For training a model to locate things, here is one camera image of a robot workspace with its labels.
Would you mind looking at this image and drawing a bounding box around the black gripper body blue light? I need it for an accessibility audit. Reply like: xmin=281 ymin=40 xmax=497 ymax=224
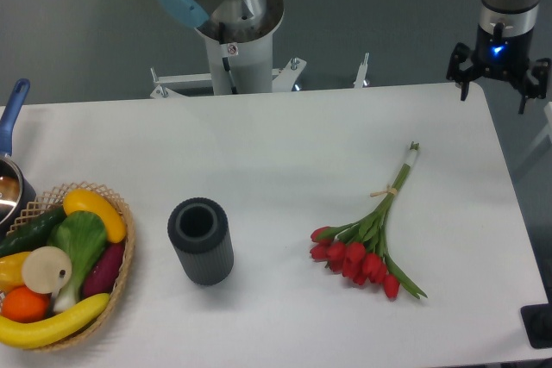
xmin=471 ymin=28 xmax=533 ymax=81

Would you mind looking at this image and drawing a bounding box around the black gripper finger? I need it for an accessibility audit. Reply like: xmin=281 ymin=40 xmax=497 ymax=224
xmin=518 ymin=58 xmax=551 ymax=115
xmin=446 ymin=42 xmax=483 ymax=101

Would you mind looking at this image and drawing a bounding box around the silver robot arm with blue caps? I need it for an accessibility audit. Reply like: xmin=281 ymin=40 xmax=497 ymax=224
xmin=157 ymin=0 xmax=551 ymax=101

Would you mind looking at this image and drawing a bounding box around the red tulip bouquet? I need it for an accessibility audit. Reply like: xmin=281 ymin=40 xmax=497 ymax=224
xmin=310 ymin=142 xmax=427 ymax=300

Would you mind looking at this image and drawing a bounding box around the black clamp at table edge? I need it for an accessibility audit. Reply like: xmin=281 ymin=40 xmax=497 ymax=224
xmin=520 ymin=303 xmax=551 ymax=349

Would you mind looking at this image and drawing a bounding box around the dark grey ribbed vase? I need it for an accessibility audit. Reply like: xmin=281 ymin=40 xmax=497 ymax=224
xmin=167 ymin=197 xmax=234 ymax=286

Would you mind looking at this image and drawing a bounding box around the green bok choy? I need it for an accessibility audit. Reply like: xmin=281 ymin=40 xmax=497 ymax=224
xmin=47 ymin=211 xmax=107 ymax=314

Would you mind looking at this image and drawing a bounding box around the purple eggplant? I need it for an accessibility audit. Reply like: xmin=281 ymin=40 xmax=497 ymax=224
xmin=81 ymin=243 xmax=125 ymax=298

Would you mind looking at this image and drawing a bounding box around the woven wicker basket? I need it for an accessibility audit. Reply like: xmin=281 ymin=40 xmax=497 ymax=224
xmin=1 ymin=182 xmax=135 ymax=352

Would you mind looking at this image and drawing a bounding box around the green cucumber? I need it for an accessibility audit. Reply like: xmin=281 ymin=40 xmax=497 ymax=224
xmin=1 ymin=207 xmax=66 ymax=257

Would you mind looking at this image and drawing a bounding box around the beige round disc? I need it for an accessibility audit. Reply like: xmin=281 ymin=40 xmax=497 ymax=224
xmin=22 ymin=246 xmax=72 ymax=294

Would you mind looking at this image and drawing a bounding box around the yellow bell pepper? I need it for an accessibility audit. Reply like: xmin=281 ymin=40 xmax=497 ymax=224
xmin=0 ymin=252 xmax=30 ymax=293

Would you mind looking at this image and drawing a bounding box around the orange fruit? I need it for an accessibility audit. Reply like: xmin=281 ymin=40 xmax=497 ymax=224
xmin=1 ymin=286 xmax=50 ymax=323

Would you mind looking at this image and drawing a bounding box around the yellow banana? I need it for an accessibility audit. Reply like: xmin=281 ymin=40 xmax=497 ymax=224
xmin=1 ymin=293 xmax=110 ymax=349

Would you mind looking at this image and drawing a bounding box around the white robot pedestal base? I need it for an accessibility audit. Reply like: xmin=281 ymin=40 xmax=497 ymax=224
xmin=198 ymin=0 xmax=285 ymax=95

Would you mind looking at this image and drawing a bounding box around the white metal frame bracket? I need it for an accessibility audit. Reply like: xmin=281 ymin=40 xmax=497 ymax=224
xmin=150 ymin=52 xmax=370 ymax=98

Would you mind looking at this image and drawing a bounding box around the blue handled saucepan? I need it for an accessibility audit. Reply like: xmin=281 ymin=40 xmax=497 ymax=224
xmin=1 ymin=78 xmax=35 ymax=240

